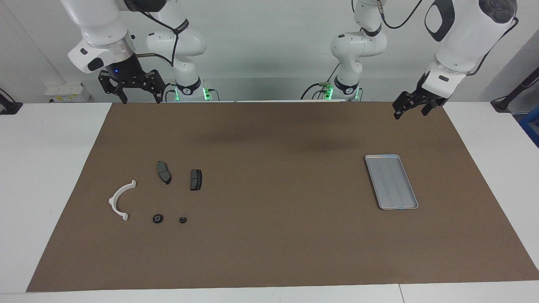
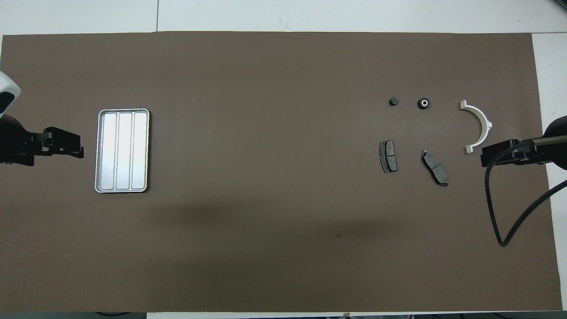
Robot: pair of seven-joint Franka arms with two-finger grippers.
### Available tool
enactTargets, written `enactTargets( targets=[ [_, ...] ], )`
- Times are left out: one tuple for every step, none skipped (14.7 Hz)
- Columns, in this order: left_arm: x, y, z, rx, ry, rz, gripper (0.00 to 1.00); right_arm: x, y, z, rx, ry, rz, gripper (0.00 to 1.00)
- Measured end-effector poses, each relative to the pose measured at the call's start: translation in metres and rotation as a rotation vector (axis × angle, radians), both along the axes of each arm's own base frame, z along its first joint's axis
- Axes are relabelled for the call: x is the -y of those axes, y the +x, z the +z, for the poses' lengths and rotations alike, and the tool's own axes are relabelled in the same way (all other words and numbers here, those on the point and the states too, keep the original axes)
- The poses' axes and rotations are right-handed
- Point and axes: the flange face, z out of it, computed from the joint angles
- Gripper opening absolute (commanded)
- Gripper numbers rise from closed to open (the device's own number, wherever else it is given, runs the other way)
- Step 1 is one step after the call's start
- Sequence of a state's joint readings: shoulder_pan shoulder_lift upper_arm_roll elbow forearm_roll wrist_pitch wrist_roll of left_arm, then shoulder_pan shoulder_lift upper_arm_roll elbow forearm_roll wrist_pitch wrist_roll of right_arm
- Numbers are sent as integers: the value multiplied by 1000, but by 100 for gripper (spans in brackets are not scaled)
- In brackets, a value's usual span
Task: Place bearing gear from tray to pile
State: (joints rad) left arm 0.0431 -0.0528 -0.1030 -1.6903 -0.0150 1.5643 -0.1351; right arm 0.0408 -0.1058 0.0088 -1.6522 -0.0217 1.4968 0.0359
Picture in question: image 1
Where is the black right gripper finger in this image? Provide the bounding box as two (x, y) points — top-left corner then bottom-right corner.
(99, 72), (128, 105)
(145, 69), (166, 104)

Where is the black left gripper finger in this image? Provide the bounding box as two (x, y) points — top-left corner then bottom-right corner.
(421, 100), (442, 117)
(392, 90), (422, 120)

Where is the silver metal tray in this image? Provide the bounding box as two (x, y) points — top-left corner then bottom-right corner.
(364, 154), (419, 210)

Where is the white box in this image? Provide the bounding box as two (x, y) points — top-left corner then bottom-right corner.
(44, 82), (90, 103)

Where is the black stand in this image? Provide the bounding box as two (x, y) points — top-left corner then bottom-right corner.
(491, 65), (539, 114)

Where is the tapered dark brake pad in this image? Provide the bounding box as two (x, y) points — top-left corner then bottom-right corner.
(156, 161), (172, 186)

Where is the blue crate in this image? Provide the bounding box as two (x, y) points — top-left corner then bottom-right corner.
(518, 107), (539, 148)

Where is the brown table mat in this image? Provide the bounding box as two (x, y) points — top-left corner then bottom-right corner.
(26, 101), (539, 292)

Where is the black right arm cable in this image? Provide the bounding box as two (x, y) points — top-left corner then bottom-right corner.
(125, 0), (190, 68)

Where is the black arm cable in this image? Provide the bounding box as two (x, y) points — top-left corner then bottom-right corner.
(378, 0), (519, 77)
(125, 0), (190, 68)

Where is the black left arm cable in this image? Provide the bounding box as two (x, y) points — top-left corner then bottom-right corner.
(378, 0), (519, 77)

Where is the black base cable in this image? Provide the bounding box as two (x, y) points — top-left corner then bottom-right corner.
(300, 63), (342, 101)

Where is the black clamp mount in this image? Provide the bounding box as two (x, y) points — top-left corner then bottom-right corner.
(0, 88), (23, 115)

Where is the white semicircular bracket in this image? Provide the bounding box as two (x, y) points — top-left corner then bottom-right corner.
(108, 180), (137, 222)

